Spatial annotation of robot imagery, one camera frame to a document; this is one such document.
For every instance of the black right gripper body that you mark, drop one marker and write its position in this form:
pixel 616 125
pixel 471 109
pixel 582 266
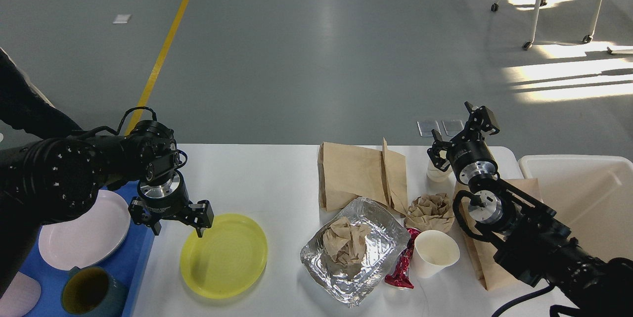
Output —
pixel 469 159

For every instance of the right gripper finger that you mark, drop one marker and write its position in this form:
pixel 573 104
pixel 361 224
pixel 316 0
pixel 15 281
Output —
pixel 434 152
pixel 480 124

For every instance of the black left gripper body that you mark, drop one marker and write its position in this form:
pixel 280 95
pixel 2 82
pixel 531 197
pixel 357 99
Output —
pixel 166 199

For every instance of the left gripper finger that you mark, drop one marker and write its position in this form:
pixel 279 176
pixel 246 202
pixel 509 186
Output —
pixel 200 216
pixel 140 215

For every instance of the yellow plastic plate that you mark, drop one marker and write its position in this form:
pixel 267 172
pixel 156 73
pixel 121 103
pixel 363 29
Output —
pixel 227 260

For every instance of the teal mug yellow inside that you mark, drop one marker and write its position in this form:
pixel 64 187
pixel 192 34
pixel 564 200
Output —
pixel 93 292

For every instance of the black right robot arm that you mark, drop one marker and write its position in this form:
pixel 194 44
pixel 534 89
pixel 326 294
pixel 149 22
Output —
pixel 531 244

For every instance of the brown paper bag under arm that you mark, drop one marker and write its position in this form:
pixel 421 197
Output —
pixel 491 275

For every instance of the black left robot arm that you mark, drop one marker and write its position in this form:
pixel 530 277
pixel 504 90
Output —
pixel 57 180

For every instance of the small white cup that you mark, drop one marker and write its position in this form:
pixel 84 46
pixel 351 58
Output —
pixel 437 175

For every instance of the pink plate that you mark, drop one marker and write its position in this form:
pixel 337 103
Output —
pixel 89 239

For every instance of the blue plastic tray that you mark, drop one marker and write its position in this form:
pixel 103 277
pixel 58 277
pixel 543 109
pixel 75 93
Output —
pixel 126 264

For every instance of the crumpled brown paper ball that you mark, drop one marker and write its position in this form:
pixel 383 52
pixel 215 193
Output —
pixel 430 212

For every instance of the white paper cup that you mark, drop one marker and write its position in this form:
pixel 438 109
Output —
pixel 433 251

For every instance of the flat brown paper bag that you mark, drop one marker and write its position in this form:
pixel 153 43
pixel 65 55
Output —
pixel 347 172

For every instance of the red snack wrapper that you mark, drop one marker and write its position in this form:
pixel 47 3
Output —
pixel 399 278

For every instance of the crumpled brown paper in tray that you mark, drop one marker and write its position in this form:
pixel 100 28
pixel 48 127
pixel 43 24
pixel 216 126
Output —
pixel 345 242

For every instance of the white plastic bin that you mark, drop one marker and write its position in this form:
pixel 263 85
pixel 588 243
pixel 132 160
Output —
pixel 592 195

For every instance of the pink cup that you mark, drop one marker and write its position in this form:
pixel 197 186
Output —
pixel 20 297

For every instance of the aluminium foil tray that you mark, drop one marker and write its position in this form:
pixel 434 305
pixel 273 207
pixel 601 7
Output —
pixel 385 241

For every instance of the seated person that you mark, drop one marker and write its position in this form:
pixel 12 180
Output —
pixel 23 106

